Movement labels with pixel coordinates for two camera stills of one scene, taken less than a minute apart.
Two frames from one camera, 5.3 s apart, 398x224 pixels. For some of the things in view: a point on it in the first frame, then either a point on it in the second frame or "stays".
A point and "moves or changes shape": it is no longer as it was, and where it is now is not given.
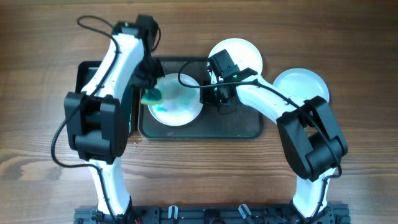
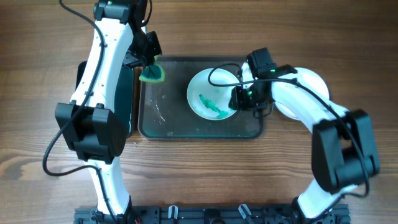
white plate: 242,53 → 209,93
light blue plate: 304,83 stays
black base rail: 265,214 stays
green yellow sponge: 152,96 moves or changes shape
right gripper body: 218,98 → 236,99
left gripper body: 150,79 → 143,59
